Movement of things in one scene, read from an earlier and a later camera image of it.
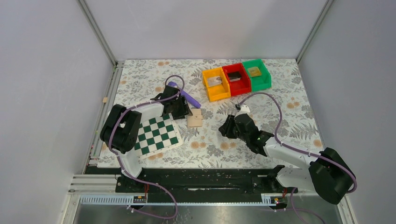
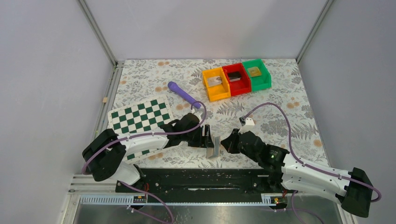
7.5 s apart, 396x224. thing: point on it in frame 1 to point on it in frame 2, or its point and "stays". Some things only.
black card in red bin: x=234 y=76 stays
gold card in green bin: x=254 y=72 stays
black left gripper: x=180 y=109 to x=203 y=137
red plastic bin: x=240 y=86 stays
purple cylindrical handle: x=192 y=101 stays
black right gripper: x=233 y=127 to x=232 y=141
